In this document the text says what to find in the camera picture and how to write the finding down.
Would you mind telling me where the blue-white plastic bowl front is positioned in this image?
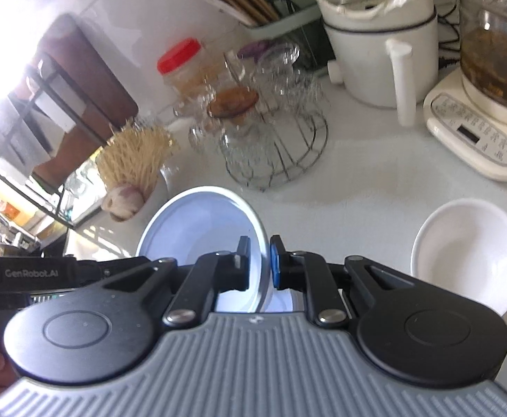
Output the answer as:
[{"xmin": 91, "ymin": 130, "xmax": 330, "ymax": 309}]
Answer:
[{"xmin": 262, "ymin": 290, "xmax": 304, "ymax": 313}]

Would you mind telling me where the blue-white plastic bowl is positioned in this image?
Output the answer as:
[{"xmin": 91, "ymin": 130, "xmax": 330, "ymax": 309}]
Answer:
[
  {"xmin": 136, "ymin": 186, "xmax": 272, "ymax": 312},
  {"xmin": 262, "ymin": 290, "xmax": 304, "ymax": 313}
]

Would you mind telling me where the blue-white plastic bowl back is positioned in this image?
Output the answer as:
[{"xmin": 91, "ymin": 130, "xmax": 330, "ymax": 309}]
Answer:
[{"xmin": 136, "ymin": 186, "xmax": 272, "ymax": 312}]

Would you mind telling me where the white ceramic bowl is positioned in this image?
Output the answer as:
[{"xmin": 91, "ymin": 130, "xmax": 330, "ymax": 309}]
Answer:
[{"xmin": 410, "ymin": 199, "xmax": 507, "ymax": 315}]

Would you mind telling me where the bowl with garlic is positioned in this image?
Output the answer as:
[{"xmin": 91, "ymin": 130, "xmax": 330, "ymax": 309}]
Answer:
[{"xmin": 101, "ymin": 174, "xmax": 169, "ymax": 223}]

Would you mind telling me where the garlic bulb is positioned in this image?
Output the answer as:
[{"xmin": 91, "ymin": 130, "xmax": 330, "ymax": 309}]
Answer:
[{"xmin": 101, "ymin": 183, "xmax": 145, "ymax": 221}]

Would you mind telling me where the dried noodle bundle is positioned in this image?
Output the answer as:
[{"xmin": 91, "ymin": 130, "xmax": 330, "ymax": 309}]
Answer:
[{"xmin": 96, "ymin": 122, "xmax": 179, "ymax": 199}]

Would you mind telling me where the black dish rack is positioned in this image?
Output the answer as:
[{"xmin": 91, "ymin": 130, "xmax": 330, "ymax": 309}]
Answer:
[{"xmin": 0, "ymin": 66, "xmax": 85, "ymax": 228}]

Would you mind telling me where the red lid plastic jar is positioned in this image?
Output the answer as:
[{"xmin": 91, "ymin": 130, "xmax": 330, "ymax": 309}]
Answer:
[{"xmin": 156, "ymin": 38, "xmax": 220, "ymax": 98}]

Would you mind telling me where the glass kettle on base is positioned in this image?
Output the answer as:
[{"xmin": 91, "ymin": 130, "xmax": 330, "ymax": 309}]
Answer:
[{"xmin": 423, "ymin": 0, "xmax": 507, "ymax": 182}]

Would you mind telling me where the wooden cutting board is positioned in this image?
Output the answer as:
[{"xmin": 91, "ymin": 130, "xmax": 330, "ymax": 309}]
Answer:
[{"xmin": 30, "ymin": 14, "xmax": 138, "ymax": 193}]

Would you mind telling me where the white electric cooking pot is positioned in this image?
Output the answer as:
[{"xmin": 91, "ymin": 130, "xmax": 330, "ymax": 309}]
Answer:
[{"xmin": 315, "ymin": 0, "xmax": 438, "ymax": 127}]

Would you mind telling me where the green chopstick holder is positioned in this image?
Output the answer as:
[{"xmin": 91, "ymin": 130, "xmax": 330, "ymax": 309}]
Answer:
[{"xmin": 204, "ymin": 0, "xmax": 334, "ymax": 71}]

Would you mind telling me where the wire glass cup rack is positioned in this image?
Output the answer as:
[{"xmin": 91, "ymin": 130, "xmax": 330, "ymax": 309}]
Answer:
[{"xmin": 174, "ymin": 41, "xmax": 329, "ymax": 191}]

